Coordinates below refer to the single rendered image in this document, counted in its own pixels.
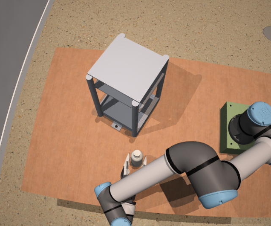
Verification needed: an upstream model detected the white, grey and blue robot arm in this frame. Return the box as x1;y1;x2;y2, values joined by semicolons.
94;101;271;226

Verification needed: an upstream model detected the grey shelving unit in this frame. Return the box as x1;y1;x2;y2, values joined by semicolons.
86;33;169;137

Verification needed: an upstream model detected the grey bottle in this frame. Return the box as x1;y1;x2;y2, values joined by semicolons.
131;150;143;167

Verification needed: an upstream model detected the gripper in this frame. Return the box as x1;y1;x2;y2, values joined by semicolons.
121;153;147;205

